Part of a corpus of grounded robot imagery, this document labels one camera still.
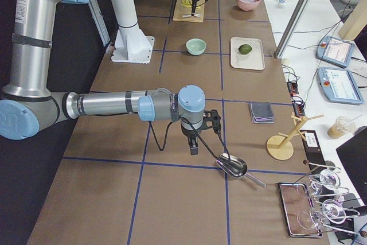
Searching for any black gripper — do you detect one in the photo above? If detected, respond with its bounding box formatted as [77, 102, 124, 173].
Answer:
[191, 0, 199, 16]
[181, 121, 198, 155]

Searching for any white plastic spoon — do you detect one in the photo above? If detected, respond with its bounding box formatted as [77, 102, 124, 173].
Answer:
[182, 13, 202, 18]

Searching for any mint green bowl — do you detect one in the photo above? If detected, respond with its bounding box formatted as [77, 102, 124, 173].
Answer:
[186, 38, 206, 56]

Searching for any wooden cutting board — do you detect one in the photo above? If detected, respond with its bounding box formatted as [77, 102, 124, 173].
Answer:
[173, 0, 205, 22]

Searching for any steel scoop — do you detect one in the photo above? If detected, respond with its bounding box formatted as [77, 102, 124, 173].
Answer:
[216, 153, 266, 188]

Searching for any green lime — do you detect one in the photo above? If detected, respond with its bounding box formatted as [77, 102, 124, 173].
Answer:
[238, 44, 252, 55]

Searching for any beige tray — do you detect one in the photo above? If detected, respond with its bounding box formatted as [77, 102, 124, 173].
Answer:
[230, 37, 265, 71]

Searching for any grey folded cloth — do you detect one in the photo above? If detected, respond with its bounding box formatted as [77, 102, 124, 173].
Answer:
[249, 102, 275, 124]

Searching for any wooden mug tree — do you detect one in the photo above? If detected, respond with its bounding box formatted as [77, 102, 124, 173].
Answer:
[266, 113, 324, 161]

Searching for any steel mirror tray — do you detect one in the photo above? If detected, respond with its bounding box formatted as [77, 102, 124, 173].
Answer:
[278, 182, 323, 239]

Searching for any glass rack with wine glasses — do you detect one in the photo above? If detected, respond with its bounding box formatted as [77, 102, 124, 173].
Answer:
[298, 160, 366, 244]

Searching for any iced coffee plastic cup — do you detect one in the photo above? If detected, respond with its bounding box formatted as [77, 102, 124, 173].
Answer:
[327, 115, 362, 139]

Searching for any upper teach pendant tablet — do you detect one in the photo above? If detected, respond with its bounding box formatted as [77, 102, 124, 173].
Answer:
[316, 36, 354, 68]

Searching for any teach pendant tablet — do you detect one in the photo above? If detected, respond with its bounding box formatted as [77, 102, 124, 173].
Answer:
[316, 36, 354, 68]
[317, 67, 365, 105]

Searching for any lower teach pendant tablet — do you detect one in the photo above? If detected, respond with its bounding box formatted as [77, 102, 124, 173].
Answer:
[317, 67, 365, 105]

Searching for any black cable wrist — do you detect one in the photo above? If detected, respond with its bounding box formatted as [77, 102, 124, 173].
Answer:
[149, 118, 233, 163]

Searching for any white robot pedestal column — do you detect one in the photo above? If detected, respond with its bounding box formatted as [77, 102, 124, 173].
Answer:
[111, 0, 155, 64]

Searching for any aluminium frame post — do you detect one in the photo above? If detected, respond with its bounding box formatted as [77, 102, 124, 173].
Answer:
[274, 0, 310, 59]

